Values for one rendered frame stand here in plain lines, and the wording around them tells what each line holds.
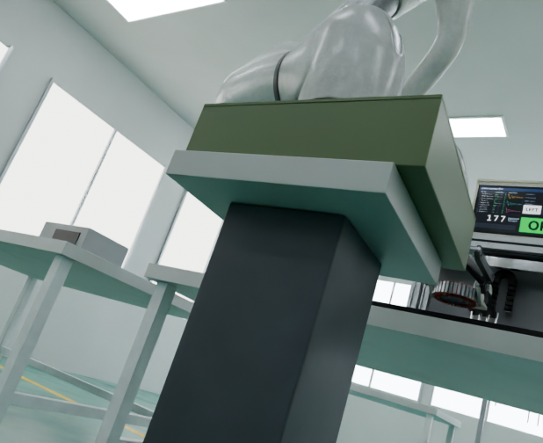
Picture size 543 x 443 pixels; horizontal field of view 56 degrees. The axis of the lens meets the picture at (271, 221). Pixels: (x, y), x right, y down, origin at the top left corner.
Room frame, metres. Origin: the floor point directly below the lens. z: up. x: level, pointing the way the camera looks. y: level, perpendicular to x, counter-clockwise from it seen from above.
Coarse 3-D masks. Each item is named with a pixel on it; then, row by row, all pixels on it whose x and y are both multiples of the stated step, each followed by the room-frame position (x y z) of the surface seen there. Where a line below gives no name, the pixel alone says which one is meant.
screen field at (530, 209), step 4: (524, 208) 1.42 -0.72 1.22; (528, 208) 1.41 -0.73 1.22; (532, 208) 1.40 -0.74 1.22; (536, 208) 1.40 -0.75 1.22; (540, 208) 1.39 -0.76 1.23; (524, 212) 1.42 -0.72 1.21; (528, 212) 1.41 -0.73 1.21; (532, 212) 1.40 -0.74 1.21; (536, 212) 1.40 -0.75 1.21; (540, 212) 1.39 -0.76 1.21
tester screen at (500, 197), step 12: (480, 192) 1.50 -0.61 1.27; (492, 192) 1.48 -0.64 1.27; (504, 192) 1.45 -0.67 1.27; (516, 192) 1.43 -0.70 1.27; (528, 192) 1.41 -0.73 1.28; (540, 192) 1.39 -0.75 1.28; (480, 204) 1.49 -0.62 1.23; (492, 204) 1.47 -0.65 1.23; (504, 204) 1.45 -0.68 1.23; (516, 204) 1.43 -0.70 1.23; (528, 204) 1.41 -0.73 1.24; (540, 204) 1.39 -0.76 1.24; (480, 216) 1.49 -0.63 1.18; (516, 216) 1.43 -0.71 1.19; (528, 216) 1.41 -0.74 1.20; (540, 216) 1.39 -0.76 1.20; (480, 228) 1.49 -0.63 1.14; (516, 228) 1.42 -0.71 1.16
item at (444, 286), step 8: (440, 280) 1.22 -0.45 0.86; (448, 280) 1.20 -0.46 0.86; (440, 288) 1.21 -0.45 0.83; (448, 288) 1.19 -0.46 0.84; (456, 288) 1.18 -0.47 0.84; (464, 288) 1.18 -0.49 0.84; (472, 288) 1.18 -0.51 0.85; (440, 296) 1.24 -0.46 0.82; (448, 296) 1.24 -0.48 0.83; (456, 296) 1.19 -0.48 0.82; (464, 296) 1.18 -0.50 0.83; (472, 296) 1.18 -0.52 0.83; (448, 304) 1.28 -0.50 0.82; (456, 304) 1.27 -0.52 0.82; (464, 304) 1.25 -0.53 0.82; (472, 304) 1.21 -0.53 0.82
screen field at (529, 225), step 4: (524, 220) 1.41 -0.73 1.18; (528, 220) 1.41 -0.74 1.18; (532, 220) 1.40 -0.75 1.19; (536, 220) 1.39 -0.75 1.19; (540, 220) 1.39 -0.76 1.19; (520, 224) 1.42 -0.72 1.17; (524, 224) 1.41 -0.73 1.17; (528, 224) 1.40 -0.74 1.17; (532, 224) 1.40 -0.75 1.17; (536, 224) 1.39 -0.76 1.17; (540, 224) 1.38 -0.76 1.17; (520, 228) 1.42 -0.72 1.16; (524, 228) 1.41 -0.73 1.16; (528, 228) 1.40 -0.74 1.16; (532, 228) 1.40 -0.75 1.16; (536, 228) 1.39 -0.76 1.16; (540, 228) 1.38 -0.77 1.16; (528, 232) 1.40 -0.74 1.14; (532, 232) 1.40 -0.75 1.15; (536, 232) 1.39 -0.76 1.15; (540, 232) 1.38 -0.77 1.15
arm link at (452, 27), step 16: (448, 0) 0.93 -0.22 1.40; (464, 0) 0.92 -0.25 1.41; (448, 16) 0.94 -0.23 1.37; (464, 16) 0.93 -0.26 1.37; (448, 32) 0.94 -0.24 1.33; (464, 32) 0.94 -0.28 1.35; (432, 48) 0.97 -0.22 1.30; (448, 48) 0.95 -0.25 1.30; (432, 64) 0.97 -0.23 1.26; (448, 64) 0.97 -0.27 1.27; (416, 80) 0.99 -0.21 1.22; (432, 80) 0.99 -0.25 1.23
